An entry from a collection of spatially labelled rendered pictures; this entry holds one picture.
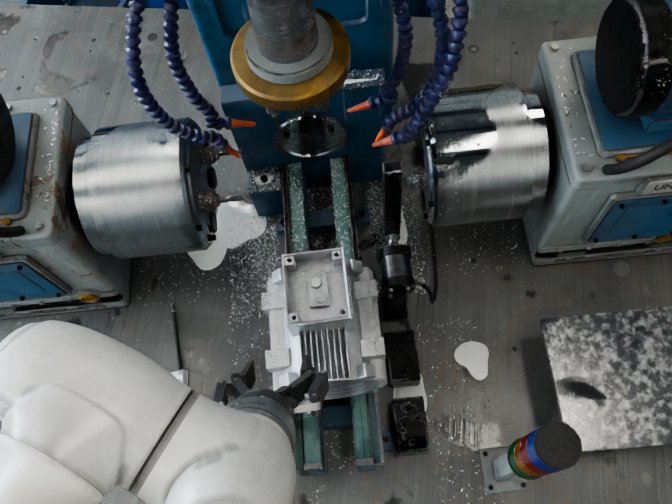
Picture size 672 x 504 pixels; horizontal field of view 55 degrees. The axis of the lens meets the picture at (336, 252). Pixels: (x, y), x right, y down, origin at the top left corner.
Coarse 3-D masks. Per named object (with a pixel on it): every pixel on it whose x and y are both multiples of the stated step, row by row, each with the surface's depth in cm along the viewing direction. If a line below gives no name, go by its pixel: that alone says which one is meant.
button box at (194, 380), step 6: (174, 372) 104; (180, 372) 103; (186, 372) 104; (192, 372) 105; (180, 378) 103; (186, 378) 103; (192, 378) 105; (198, 378) 106; (186, 384) 103; (192, 384) 104; (198, 384) 106; (198, 390) 105
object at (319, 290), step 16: (288, 256) 103; (304, 256) 104; (320, 256) 104; (336, 256) 104; (288, 272) 105; (320, 272) 104; (336, 272) 104; (288, 288) 104; (304, 288) 104; (320, 288) 102; (336, 288) 103; (288, 304) 101; (304, 304) 102; (320, 304) 101; (336, 304) 102; (288, 320) 98; (304, 320) 101; (320, 320) 98; (336, 320) 98; (352, 320) 101
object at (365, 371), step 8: (352, 264) 107; (360, 264) 108; (272, 272) 109; (280, 272) 107; (352, 272) 107; (360, 272) 108; (272, 280) 109; (280, 280) 107; (360, 368) 101; (368, 368) 101; (280, 376) 102; (288, 376) 101; (296, 376) 102; (360, 376) 100; (368, 376) 100; (280, 384) 101; (288, 384) 100; (368, 392) 112
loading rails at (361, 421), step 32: (288, 192) 134; (352, 192) 131; (288, 224) 129; (320, 224) 138; (352, 224) 128; (352, 256) 126; (320, 416) 119; (352, 416) 114; (320, 448) 113; (384, 448) 121
